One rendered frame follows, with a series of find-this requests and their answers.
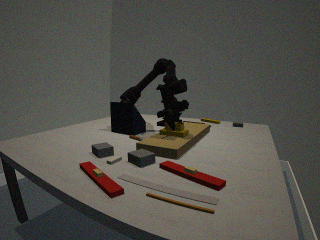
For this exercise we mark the beige flat block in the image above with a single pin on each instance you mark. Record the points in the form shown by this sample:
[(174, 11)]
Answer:
[(114, 160)]

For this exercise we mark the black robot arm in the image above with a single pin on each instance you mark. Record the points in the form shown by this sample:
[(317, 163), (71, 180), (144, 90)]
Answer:
[(172, 85)]

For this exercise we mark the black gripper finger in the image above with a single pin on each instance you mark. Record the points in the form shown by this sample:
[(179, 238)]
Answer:
[(177, 117), (170, 121)]

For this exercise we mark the red flat bar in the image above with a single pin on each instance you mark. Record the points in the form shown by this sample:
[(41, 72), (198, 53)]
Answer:
[(111, 188), (192, 174)]

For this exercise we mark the thin grey flat strip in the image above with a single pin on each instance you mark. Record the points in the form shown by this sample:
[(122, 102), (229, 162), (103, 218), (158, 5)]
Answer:
[(170, 190)]

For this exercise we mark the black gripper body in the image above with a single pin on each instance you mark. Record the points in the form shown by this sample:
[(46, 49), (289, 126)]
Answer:
[(168, 107)]

